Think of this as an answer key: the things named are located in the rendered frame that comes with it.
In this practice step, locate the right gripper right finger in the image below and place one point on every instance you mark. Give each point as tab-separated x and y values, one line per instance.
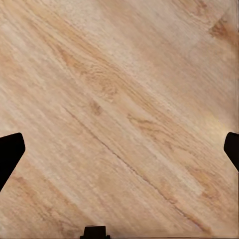
231	147

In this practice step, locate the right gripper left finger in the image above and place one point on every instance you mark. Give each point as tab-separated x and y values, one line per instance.
12	148

